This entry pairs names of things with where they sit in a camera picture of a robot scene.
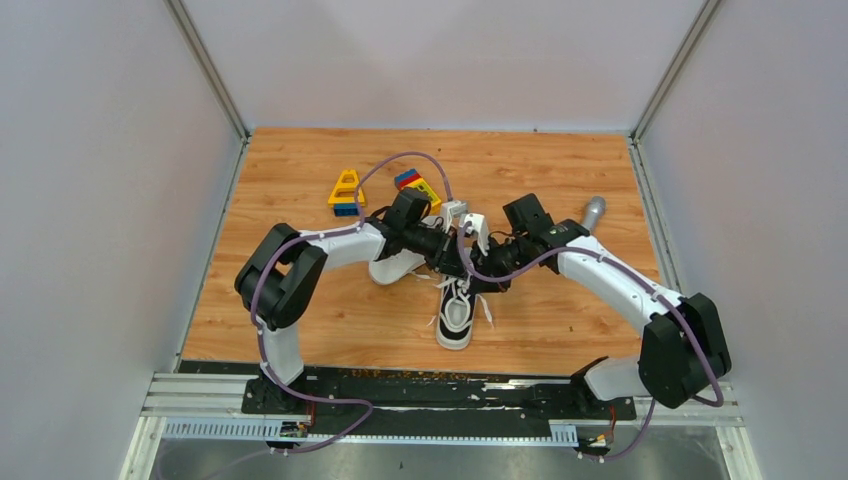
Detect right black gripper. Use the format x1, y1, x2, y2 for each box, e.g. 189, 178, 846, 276
468, 235, 531, 296

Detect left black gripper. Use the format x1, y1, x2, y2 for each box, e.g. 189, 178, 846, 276
403, 223, 469, 281

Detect white shoelace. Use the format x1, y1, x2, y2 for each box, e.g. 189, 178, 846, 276
407, 268, 495, 333

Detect black white sneaker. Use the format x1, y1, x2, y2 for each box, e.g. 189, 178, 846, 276
436, 276, 478, 350

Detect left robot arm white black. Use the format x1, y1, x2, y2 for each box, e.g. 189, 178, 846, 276
234, 188, 468, 413

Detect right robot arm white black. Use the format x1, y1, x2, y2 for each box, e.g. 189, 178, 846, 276
457, 194, 732, 418

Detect colourful toy block stack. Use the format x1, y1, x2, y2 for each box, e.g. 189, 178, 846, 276
393, 169, 442, 213

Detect white shoe upside down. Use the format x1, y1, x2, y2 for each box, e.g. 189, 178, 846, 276
366, 215, 442, 285

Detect yellow triangle toy block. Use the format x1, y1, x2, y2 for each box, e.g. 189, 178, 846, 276
327, 169, 367, 217

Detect grey metal cylinder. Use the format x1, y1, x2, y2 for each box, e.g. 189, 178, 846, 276
581, 196, 607, 233

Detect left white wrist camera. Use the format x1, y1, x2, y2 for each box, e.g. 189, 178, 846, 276
439, 200, 469, 232

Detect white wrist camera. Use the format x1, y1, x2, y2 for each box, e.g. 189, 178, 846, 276
439, 200, 469, 232
458, 213, 490, 256

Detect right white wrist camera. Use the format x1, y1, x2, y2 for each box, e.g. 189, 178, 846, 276
458, 213, 490, 256

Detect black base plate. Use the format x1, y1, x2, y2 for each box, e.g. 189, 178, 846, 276
178, 361, 637, 438

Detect aluminium frame rail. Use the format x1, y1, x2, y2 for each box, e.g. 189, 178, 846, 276
141, 373, 256, 418

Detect white slotted cable duct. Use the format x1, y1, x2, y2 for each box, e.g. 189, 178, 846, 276
162, 417, 579, 446

